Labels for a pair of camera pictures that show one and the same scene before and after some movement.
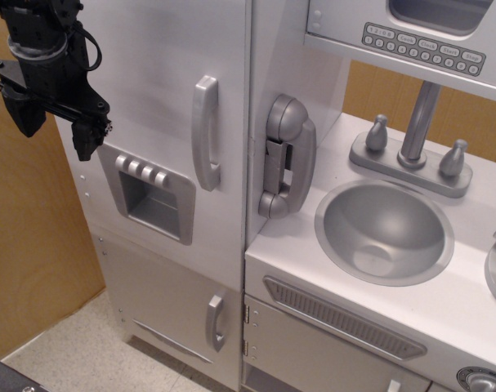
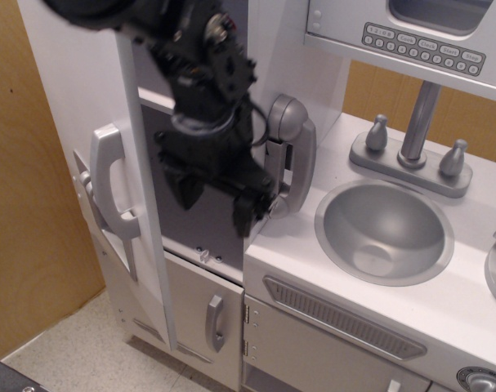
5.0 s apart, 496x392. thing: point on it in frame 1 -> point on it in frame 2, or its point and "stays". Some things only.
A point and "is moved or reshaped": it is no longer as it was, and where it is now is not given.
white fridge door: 171,176 is moved or reshaped
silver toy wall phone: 290,161 stays
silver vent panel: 345,322 stays
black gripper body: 55,75 -> 217,147
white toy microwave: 462,44 stays
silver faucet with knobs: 376,158 stays
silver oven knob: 482,379 stays
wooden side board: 41,261 stays
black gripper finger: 88,135 -> 248,210
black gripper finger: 27,112 -> 187,189
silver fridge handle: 217,339 stays
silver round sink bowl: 384,232 stays
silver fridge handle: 205,102 is moved or reshaped
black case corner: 1,377 stays
